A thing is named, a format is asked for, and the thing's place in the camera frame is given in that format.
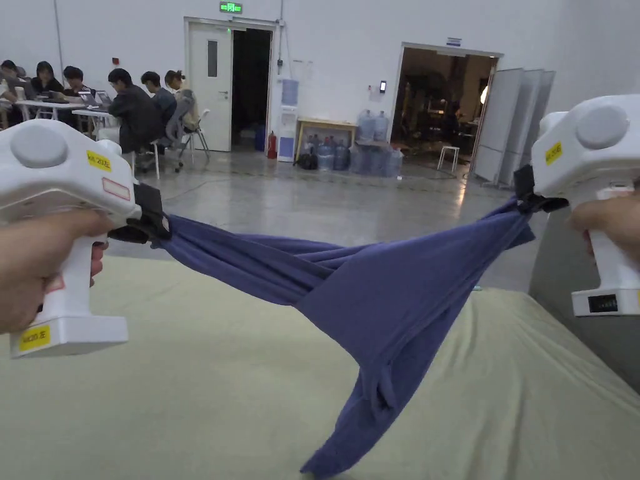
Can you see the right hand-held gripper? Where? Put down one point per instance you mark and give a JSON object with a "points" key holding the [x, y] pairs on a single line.
{"points": [[590, 150]]}

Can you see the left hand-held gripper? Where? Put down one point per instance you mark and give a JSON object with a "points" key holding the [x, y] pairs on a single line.
{"points": [[55, 170]]}

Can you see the dark blue shirt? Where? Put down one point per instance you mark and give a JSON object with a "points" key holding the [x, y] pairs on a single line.
{"points": [[380, 300]]}

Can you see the person's right hand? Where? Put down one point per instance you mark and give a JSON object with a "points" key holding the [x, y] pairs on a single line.
{"points": [[607, 215]]}

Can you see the person's left hand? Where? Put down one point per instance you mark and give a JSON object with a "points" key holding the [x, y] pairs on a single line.
{"points": [[35, 265]]}

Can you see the group of people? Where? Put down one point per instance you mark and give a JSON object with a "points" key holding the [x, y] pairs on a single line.
{"points": [[132, 107]]}

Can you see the white door with window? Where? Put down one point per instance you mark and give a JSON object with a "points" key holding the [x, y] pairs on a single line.
{"points": [[210, 100]]}

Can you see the red fire extinguisher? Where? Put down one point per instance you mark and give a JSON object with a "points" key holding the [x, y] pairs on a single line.
{"points": [[272, 146]]}

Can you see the row of white tables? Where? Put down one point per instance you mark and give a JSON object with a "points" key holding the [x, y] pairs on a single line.
{"points": [[45, 104]]}

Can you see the bed with pale green sheet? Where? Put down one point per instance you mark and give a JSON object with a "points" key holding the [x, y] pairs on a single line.
{"points": [[175, 400]]}

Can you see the black bag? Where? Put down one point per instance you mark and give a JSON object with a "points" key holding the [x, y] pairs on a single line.
{"points": [[306, 161]]}

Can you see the group of blue water jugs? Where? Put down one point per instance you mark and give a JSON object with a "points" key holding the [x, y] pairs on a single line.
{"points": [[372, 157]]}

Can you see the white water dispenser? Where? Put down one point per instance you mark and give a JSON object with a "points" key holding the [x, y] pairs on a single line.
{"points": [[288, 120]]}

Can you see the green exit sign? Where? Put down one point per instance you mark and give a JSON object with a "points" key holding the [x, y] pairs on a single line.
{"points": [[230, 7]]}

